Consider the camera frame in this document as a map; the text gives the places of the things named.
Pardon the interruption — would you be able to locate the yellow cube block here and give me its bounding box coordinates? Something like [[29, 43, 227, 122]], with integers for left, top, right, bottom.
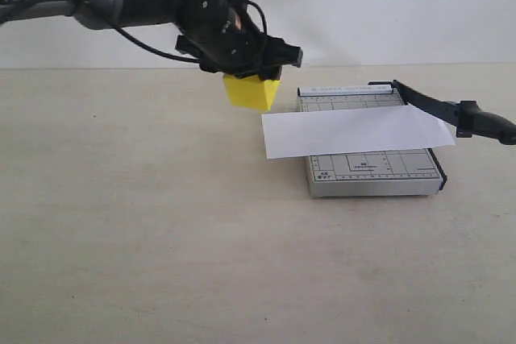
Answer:
[[223, 75, 281, 112]]

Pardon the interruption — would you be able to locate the black cutter blade arm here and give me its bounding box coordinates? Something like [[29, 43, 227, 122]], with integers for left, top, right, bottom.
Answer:
[[368, 80, 515, 146]]

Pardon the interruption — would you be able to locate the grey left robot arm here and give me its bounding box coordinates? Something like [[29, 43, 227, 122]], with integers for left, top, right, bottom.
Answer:
[[1, 0, 303, 81]]

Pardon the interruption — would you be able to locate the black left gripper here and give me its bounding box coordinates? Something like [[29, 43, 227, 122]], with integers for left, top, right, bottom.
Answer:
[[175, 0, 302, 80]]

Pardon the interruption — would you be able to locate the white paper sheet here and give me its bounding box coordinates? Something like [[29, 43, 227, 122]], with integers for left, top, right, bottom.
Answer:
[[261, 106, 456, 159]]

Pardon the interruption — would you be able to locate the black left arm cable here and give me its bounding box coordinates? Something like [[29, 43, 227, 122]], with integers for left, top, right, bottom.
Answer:
[[52, 0, 269, 65]]

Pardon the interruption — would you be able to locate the grey paper cutter base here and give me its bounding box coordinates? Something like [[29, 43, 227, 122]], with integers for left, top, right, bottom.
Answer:
[[298, 81, 447, 198]]

